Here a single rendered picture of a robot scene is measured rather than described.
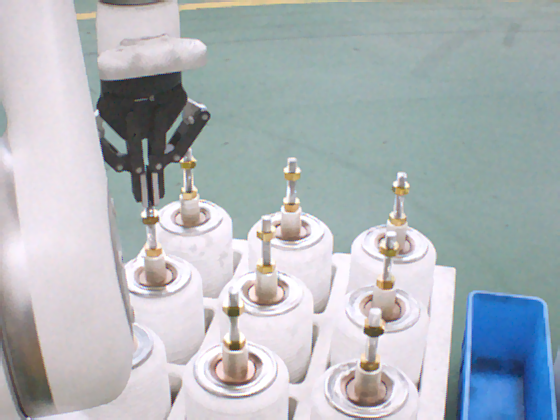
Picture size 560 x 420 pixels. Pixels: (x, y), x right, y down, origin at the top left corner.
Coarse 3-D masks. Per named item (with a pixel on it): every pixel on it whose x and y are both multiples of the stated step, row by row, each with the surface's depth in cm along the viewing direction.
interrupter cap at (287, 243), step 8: (272, 216) 91; (280, 216) 91; (304, 216) 91; (312, 216) 91; (272, 224) 90; (280, 224) 90; (304, 224) 90; (312, 224) 90; (320, 224) 90; (280, 232) 89; (304, 232) 89; (312, 232) 88; (320, 232) 88; (272, 240) 87; (280, 240) 87; (288, 240) 87; (296, 240) 87; (304, 240) 87; (312, 240) 87; (320, 240) 87; (280, 248) 86; (288, 248) 86; (296, 248) 86; (304, 248) 86
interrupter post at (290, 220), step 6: (282, 210) 87; (288, 210) 87; (294, 210) 87; (300, 210) 87; (282, 216) 87; (288, 216) 87; (294, 216) 87; (300, 216) 88; (282, 222) 88; (288, 222) 87; (294, 222) 87; (300, 222) 88; (282, 228) 88; (288, 228) 88; (294, 228) 88; (300, 228) 89; (288, 234) 88; (294, 234) 88
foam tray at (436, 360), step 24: (240, 240) 100; (240, 264) 96; (336, 264) 96; (336, 288) 92; (432, 288) 93; (216, 312) 88; (432, 312) 88; (216, 336) 84; (312, 336) 87; (432, 336) 84; (312, 360) 81; (432, 360) 81; (168, 384) 80; (312, 384) 78; (432, 384) 78; (288, 408) 77; (432, 408) 75
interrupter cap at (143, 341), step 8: (136, 328) 74; (144, 328) 73; (136, 336) 73; (144, 336) 73; (136, 344) 72; (144, 344) 72; (152, 344) 71; (136, 352) 70; (144, 352) 71; (136, 360) 70; (144, 360) 70
